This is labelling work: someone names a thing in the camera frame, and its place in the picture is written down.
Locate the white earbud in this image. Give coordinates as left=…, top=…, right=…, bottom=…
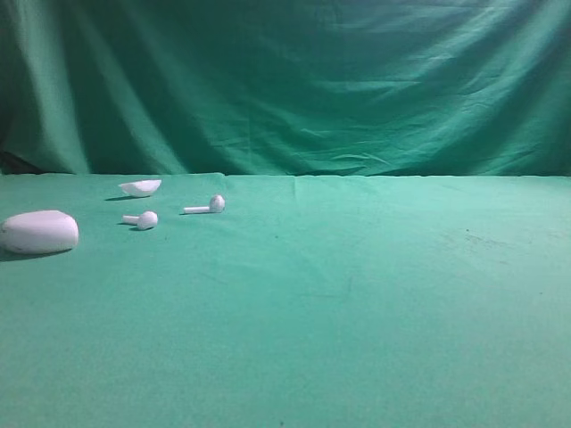
left=121, top=210, right=158, bottom=231
left=183, top=194, right=226, bottom=215

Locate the white earbud charging case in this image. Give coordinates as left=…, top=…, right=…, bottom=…
left=1, top=210, right=79, bottom=254

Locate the green table cloth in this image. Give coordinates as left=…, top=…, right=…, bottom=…
left=1, top=175, right=570, bottom=427

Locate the white case lid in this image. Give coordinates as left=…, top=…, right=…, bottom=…
left=119, top=179, right=161, bottom=198

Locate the green cloth backdrop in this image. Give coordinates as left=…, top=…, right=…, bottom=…
left=1, top=1, right=570, bottom=176

